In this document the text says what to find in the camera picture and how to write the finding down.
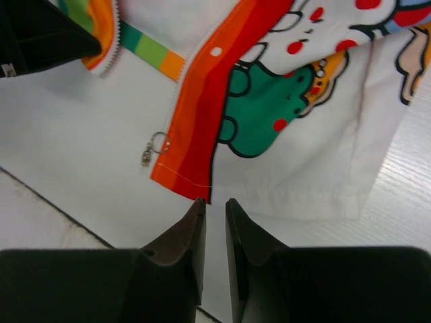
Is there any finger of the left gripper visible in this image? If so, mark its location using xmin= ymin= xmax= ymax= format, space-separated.
xmin=1 ymin=1 xmax=102 ymax=78

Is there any metal zipper pull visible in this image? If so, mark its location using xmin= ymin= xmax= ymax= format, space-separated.
xmin=141 ymin=131 xmax=171 ymax=167

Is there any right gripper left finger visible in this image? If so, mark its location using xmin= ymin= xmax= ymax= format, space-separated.
xmin=141 ymin=198 xmax=206 ymax=322

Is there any rainbow white kids jacket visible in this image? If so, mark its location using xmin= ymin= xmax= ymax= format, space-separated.
xmin=55 ymin=0 xmax=431 ymax=221

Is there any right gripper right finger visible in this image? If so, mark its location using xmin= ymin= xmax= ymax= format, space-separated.
xmin=226 ymin=199 xmax=290 ymax=322

